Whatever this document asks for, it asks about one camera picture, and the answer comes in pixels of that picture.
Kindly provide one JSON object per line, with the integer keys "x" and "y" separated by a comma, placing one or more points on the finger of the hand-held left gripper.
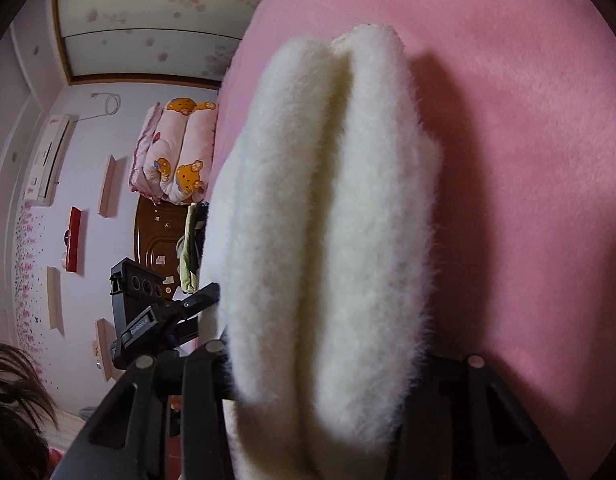
{"x": 193, "y": 302}

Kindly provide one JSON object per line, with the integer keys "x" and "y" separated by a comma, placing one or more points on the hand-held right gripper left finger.
{"x": 203, "y": 385}

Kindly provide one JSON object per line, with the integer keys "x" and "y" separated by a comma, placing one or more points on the brown wooden headboard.
{"x": 153, "y": 240}

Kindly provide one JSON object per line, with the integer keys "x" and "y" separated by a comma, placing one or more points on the rolled cartoon bear quilt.
{"x": 180, "y": 170}

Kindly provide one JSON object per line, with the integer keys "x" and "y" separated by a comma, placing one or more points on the person's dark hair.
{"x": 13, "y": 410}

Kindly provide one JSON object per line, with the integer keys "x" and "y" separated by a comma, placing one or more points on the pink flower wall stickers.
{"x": 28, "y": 280}

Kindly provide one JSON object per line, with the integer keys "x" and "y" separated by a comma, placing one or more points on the folded green garment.
{"x": 188, "y": 260}

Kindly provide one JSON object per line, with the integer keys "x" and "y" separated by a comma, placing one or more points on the pink bed blanket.
{"x": 513, "y": 135}

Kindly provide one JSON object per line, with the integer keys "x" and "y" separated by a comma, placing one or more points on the floral sliding wardrobe doors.
{"x": 138, "y": 55}

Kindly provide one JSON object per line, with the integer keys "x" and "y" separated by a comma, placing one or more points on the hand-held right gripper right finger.
{"x": 438, "y": 395}

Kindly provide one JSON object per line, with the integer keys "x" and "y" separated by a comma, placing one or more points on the pink wall shelf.
{"x": 104, "y": 350}
{"x": 54, "y": 300}
{"x": 108, "y": 190}

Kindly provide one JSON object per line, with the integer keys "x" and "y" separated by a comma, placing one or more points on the white air conditioner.
{"x": 50, "y": 160}

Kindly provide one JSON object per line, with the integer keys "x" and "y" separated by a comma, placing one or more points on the white fluffy cardigan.
{"x": 328, "y": 210}

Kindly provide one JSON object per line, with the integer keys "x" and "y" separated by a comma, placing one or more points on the red wall shelf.
{"x": 74, "y": 240}

